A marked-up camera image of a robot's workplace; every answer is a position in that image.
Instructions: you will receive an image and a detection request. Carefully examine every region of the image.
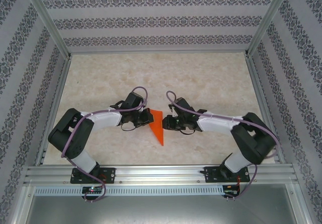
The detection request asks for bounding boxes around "orange paper sheet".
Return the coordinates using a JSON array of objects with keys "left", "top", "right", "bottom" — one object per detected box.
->
[{"left": 147, "top": 109, "right": 166, "bottom": 146}]

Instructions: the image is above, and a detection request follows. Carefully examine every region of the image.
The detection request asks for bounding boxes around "grey sheet metal panel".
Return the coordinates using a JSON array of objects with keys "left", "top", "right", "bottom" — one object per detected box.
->
[{"left": 15, "top": 185, "right": 311, "bottom": 224}]

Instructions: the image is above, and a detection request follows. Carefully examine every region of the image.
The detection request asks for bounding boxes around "small dark circuit board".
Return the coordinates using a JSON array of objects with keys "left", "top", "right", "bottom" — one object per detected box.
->
[{"left": 223, "top": 185, "right": 240, "bottom": 196}]

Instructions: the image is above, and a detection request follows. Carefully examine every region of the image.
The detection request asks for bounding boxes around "circuit board with green light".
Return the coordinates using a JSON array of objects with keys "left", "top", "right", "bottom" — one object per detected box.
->
[{"left": 82, "top": 186, "right": 103, "bottom": 194}]

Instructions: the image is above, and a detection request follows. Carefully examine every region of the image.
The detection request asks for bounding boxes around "aluminium mounting rail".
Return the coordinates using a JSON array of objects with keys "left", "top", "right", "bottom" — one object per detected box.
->
[{"left": 24, "top": 165, "right": 299, "bottom": 185}]

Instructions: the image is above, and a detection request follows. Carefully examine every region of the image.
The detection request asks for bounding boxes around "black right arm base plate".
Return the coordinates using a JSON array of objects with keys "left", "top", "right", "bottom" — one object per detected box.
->
[{"left": 204, "top": 166, "right": 251, "bottom": 184}]

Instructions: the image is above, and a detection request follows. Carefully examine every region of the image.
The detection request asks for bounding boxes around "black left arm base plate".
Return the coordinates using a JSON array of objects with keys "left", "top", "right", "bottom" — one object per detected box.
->
[{"left": 70, "top": 167, "right": 116, "bottom": 185}]

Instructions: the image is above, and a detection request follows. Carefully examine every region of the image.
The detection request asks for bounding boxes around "slotted grey cable duct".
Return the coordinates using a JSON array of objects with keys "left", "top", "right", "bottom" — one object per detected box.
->
[{"left": 33, "top": 185, "right": 225, "bottom": 197}]

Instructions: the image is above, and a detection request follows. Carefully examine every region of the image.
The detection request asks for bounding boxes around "aluminium side rail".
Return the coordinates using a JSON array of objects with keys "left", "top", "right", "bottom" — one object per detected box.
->
[
  {"left": 34, "top": 55, "right": 73, "bottom": 166},
  {"left": 245, "top": 54, "right": 287, "bottom": 164}
]

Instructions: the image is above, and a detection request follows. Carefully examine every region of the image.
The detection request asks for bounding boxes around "aluminium frame post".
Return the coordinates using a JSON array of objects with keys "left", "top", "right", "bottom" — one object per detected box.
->
[
  {"left": 21, "top": 0, "right": 73, "bottom": 58},
  {"left": 245, "top": 0, "right": 295, "bottom": 58}
]

